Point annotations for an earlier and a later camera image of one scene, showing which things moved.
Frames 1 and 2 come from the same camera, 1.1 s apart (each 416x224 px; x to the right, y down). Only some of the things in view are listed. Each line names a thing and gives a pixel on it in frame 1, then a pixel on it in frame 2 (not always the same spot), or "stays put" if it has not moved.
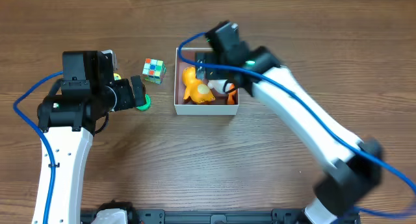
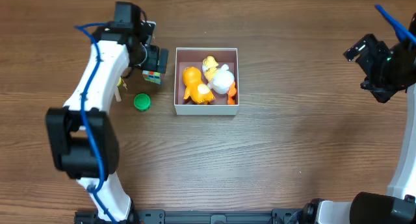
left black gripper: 138,91 → 156,60
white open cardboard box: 218,106 stays put
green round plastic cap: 147,104 stays put
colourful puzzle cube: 154,71 stays put
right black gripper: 203,62 → 364,50
